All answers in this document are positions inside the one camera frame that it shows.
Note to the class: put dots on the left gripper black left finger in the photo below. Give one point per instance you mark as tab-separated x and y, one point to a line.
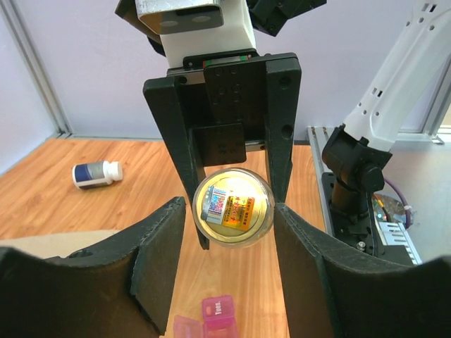
121	286

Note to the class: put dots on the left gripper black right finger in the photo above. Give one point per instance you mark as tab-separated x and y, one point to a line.
333	290

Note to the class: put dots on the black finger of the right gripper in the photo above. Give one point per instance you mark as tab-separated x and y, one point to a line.
163	98
283	77

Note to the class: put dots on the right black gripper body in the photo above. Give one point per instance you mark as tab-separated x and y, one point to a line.
223	99

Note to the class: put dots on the pink weekly pill organizer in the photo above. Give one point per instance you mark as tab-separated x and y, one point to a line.
218	320

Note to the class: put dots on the white capped pill bottle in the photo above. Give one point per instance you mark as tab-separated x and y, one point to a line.
96	174

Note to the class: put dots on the clear bottle yellow capsules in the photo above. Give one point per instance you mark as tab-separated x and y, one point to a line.
233	207

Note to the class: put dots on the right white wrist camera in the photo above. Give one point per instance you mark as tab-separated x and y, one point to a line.
195	28

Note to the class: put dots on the left aluminium frame post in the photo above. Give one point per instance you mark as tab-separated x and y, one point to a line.
21	35

